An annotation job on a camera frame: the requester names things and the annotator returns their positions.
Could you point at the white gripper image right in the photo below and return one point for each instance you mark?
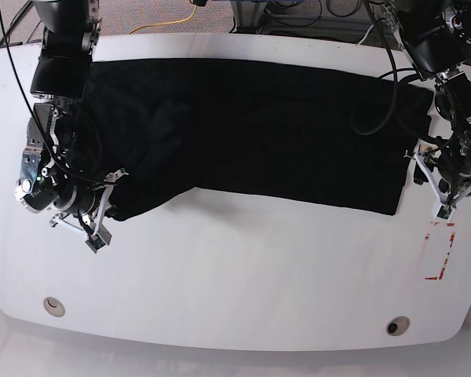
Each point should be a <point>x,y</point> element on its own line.
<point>447,188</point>

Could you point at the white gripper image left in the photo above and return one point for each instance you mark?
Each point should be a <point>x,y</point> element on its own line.
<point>82,210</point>

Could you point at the black t-shirt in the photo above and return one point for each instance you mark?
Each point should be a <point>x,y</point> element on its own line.
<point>307,134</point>

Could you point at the red tape rectangle marking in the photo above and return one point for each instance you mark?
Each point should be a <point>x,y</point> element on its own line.
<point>436,250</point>

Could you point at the left table cable grommet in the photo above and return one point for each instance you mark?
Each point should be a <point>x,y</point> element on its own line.
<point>54,307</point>

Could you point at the table cable grommet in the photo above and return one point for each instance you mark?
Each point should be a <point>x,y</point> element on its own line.
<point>54,307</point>
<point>397,326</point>

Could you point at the right table cable grommet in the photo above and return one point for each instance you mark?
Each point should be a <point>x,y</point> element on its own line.
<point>397,326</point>

